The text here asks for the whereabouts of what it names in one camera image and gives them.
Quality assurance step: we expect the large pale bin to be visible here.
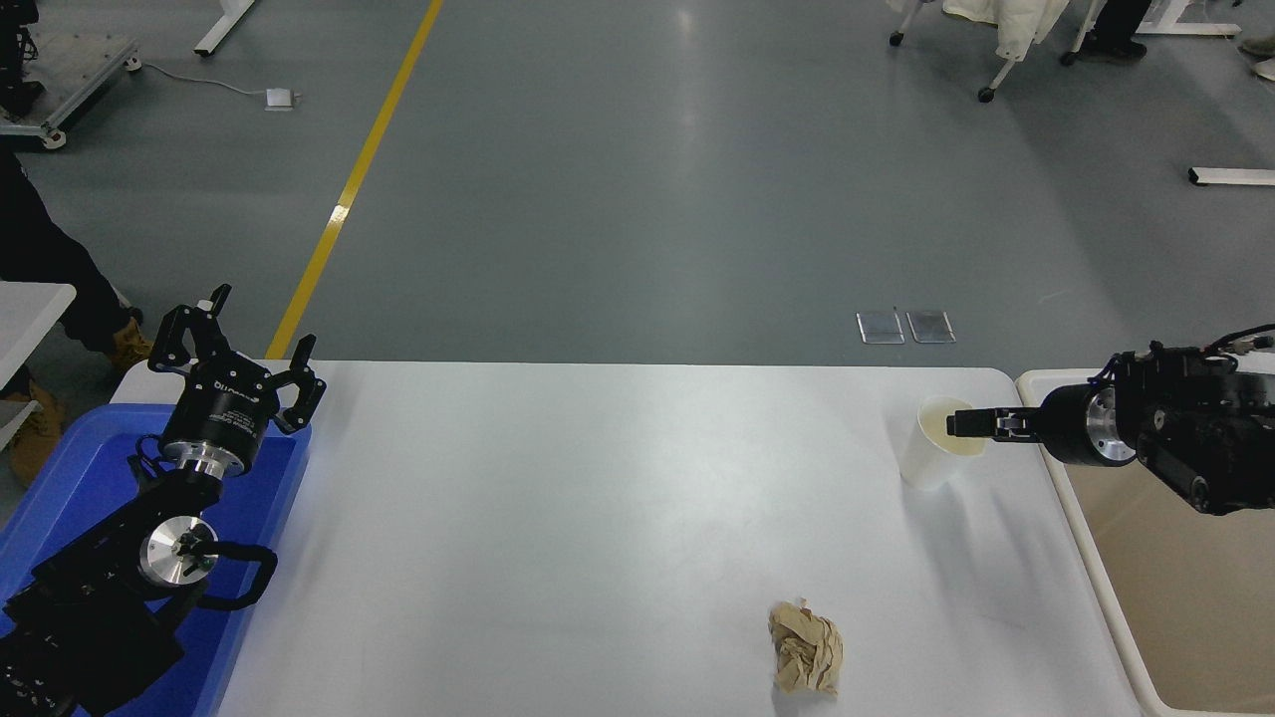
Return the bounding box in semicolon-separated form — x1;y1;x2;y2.
1016;368;1275;717

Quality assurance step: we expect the white desk leg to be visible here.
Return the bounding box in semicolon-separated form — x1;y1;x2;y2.
195;0;258;57

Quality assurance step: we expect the white-framed wheeled chair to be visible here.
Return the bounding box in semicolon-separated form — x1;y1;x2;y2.
887;0;1082;104

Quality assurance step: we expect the white side table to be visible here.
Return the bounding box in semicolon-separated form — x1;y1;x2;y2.
0;282;78;451

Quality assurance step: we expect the white paper cup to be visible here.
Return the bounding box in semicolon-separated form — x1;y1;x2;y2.
899;395;988;491

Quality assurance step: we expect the white coat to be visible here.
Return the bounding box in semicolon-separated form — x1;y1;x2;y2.
941;0;1072;63

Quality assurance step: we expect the white desk frame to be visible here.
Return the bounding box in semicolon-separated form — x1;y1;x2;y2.
1136;0;1243;38

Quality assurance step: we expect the white floor cable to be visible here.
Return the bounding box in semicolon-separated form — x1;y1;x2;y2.
139;62;268;99

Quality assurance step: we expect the grey wheeled platform cart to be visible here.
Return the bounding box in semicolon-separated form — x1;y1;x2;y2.
0;30;145;150

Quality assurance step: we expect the blue plastic tray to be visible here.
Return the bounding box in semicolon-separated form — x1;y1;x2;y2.
0;403;313;717

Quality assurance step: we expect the tan paper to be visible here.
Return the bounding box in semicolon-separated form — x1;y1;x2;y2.
768;599;845;695

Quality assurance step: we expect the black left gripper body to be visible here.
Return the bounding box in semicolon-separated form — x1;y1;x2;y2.
159;358;281;462

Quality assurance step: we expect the black machine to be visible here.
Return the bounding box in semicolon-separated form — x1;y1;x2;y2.
0;0;46;116

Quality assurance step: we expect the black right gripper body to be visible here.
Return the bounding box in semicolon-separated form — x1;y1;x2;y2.
1041;383;1097;465

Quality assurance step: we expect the seated person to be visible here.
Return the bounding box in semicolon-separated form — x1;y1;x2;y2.
1081;0;1151;58

